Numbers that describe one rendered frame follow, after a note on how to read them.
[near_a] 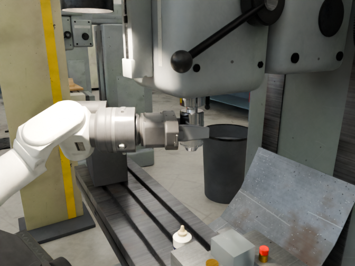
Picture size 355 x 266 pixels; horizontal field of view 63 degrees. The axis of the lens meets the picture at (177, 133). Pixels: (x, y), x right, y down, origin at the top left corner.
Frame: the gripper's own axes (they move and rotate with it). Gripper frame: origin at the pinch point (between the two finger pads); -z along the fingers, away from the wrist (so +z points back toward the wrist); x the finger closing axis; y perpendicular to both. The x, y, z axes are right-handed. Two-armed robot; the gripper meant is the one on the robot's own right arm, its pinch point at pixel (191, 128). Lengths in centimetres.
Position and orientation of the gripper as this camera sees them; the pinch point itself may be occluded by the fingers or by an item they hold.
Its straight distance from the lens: 58.0
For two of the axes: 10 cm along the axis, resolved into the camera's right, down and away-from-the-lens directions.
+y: -0.1, 9.5, 3.0
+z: -10.0, 0.2, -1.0
